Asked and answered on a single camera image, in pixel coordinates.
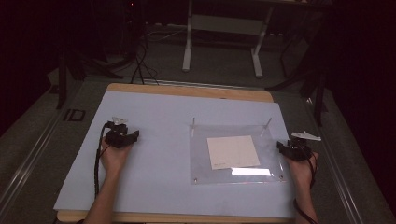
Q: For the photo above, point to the light blue table mat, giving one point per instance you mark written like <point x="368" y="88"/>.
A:
<point x="149" y="174"/>

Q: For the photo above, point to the white paper sheet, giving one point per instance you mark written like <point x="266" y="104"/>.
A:
<point x="233" y="152"/>

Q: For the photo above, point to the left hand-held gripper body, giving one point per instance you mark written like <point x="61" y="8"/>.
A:
<point x="116" y="138"/>

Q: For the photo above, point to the white metal desk frame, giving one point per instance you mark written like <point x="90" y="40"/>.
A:
<point x="225" y="25"/>

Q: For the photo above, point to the black floor bracket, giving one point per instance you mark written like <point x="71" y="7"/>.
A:
<point x="74" y="115"/>

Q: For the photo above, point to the wooden table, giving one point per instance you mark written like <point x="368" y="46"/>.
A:
<point x="186" y="90"/>

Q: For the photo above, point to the black metal stand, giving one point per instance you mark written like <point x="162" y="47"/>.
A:
<point x="62" y="81"/>
<point x="317" y="93"/>

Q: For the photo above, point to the person's left hand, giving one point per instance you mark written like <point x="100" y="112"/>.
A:
<point x="113" y="158"/>

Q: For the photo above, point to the clear acrylic frame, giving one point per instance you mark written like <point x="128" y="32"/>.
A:
<point x="236" y="177"/>

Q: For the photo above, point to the metal floor rail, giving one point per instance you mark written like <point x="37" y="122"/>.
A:
<point x="339" y="174"/>
<point x="28" y="161"/>

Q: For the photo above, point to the person's right hand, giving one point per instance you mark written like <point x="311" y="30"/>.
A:
<point x="300" y="171"/>

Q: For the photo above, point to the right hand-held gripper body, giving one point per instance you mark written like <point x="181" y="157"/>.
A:
<point x="300" y="149"/>

